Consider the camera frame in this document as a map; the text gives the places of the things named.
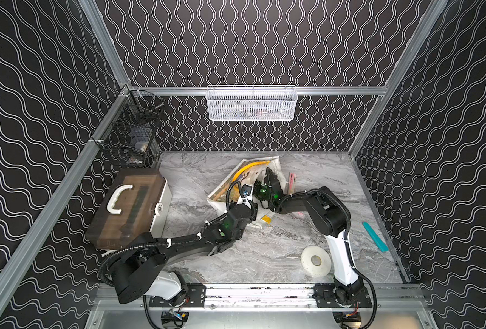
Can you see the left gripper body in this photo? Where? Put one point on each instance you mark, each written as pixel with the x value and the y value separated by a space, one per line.
pixel 246 210

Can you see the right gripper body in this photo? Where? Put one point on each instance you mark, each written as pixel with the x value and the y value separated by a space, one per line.
pixel 259 192

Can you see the white tote bag yellow handles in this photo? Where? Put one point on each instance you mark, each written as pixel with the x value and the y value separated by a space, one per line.
pixel 249 171

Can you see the teal folding fan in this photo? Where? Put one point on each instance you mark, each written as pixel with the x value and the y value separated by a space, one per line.
pixel 378 241

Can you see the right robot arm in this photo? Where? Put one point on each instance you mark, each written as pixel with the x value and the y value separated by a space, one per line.
pixel 333 220

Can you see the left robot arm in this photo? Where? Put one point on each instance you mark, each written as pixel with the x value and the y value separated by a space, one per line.
pixel 132 270

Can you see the white tape roll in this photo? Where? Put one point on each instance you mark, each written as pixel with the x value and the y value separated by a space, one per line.
pixel 316 261

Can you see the brown lidded storage box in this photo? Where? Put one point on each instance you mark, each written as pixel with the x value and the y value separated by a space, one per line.
pixel 138 202

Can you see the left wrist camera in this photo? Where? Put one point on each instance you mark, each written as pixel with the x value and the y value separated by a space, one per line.
pixel 246 192

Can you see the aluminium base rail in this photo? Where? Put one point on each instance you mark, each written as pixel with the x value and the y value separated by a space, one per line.
pixel 268 306

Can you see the white wire wall basket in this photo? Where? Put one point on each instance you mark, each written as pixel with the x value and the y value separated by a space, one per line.
pixel 251 102

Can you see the black wire wall basket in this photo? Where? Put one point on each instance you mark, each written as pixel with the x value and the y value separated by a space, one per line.
pixel 127 135

